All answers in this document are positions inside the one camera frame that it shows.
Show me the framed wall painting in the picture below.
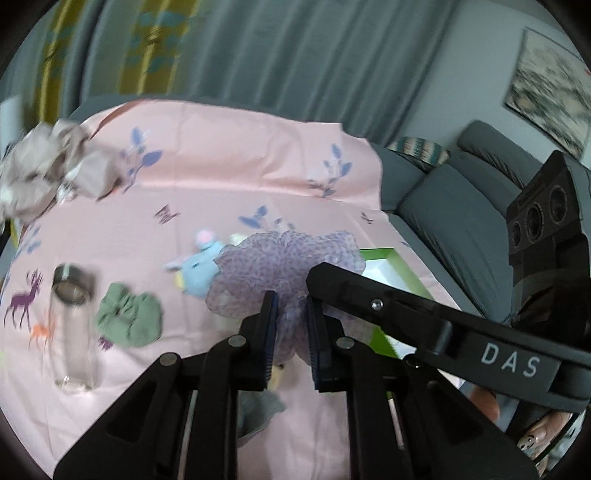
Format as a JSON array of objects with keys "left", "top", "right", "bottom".
[{"left": 505, "top": 28, "right": 590, "bottom": 160}]

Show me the purple mesh bath pouf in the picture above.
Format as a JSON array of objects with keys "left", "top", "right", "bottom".
[{"left": 205, "top": 230, "right": 366, "bottom": 365}]

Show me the green fluffy cloth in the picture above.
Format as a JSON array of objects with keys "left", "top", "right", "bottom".
[{"left": 95, "top": 283, "right": 163, "bottom": 348}]

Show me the teal yellow curtain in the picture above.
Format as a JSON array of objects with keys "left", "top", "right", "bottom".
[{"left": 1, "top": 0, "right": 458, "bottom": 145}]

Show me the striped throw pillow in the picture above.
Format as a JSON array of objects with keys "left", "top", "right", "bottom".
[{"left": 388, "top": 137, "right": 450, "bottom": 166}]

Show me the pink floral tablecloth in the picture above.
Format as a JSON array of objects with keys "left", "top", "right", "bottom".
[{"left": 1, "top": 101, "right": 453, "bottom": 474}]

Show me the blue plush elephant toy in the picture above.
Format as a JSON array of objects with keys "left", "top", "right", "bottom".
[{"left": 165, "top": 230, "right": 224, "bottom": 299}]

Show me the hand with painted nails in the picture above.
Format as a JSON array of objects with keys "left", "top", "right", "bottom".
[{"left": 468, "top": 386, "right": 576, "bottom": 478}]

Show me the crumpled beige pink fabric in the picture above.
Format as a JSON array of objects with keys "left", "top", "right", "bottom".
[{"left": 1, "top": 119, "right": 123, "bottom": 223}]

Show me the clear glass bottle steel lid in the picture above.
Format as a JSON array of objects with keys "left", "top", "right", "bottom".
[{"left": 48, "top": 263, "right": 98, "bottom": 394}]

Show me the green rimmed white tray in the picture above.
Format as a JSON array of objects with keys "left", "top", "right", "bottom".
[{"left": 358, "top": 247, "right": 438, "bottom": 402}]

